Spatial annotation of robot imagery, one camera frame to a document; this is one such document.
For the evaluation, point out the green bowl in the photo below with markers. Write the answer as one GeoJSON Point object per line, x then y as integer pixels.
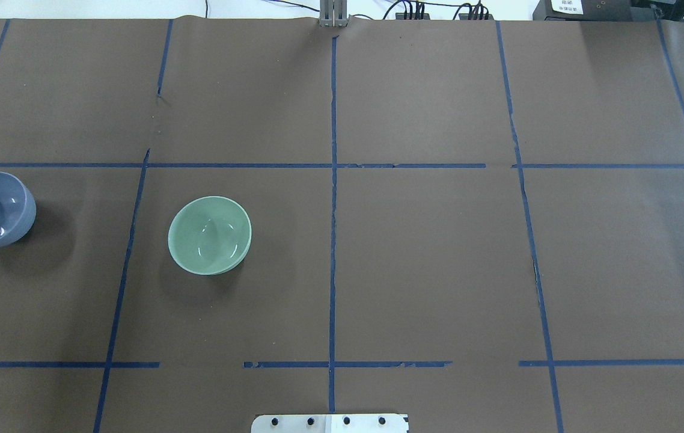
{"type": "Point", "coordinates": [210, 235]}

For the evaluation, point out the black USB hub left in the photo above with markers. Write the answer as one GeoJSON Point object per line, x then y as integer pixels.
{"type": "Point", "coordinates": [412, 11]}

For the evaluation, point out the black usb hub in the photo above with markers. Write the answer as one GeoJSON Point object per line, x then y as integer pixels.
{"type": "Point", "coordinates": [412, 11]}
{"type": "Point", "coordinates": [472, 12]}

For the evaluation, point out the black USB hub right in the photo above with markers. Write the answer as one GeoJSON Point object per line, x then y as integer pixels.
{"type": "Point", "coordinates": [472, 12]}

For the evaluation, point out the black equipment box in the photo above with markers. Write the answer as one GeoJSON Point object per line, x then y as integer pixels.
{"type": "Point", "coordinates": [595, 11]}

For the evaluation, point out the grey aluminium frame post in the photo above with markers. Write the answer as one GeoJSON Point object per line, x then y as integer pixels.
{"type": "Point", "coordinates": [333, 13]}

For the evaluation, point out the white pedestal base plate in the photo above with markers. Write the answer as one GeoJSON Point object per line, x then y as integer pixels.
{"type": "Point", "coordinates": [356, 422]}

